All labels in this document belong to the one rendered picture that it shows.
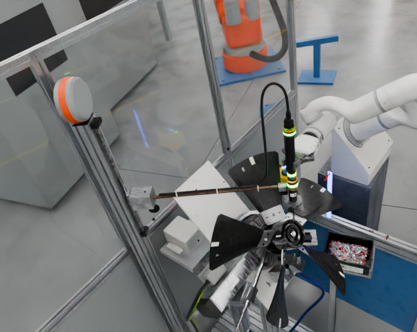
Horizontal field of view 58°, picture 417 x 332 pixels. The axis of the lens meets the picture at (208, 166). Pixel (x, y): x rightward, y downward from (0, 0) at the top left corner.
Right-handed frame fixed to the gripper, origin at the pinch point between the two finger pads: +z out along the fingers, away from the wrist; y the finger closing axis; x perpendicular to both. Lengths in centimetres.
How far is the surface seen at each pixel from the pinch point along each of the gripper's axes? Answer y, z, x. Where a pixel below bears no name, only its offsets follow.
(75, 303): 70, 77, -52
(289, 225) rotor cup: -2.6, 8.2, -26.2
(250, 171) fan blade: 18.5, 2.0, -10.2
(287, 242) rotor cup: -5.2, 14.6, -28.0
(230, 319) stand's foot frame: 45, 13, -143
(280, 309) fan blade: -12, 34, -43
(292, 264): -1, 6, -55
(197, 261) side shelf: 44, 24, -65
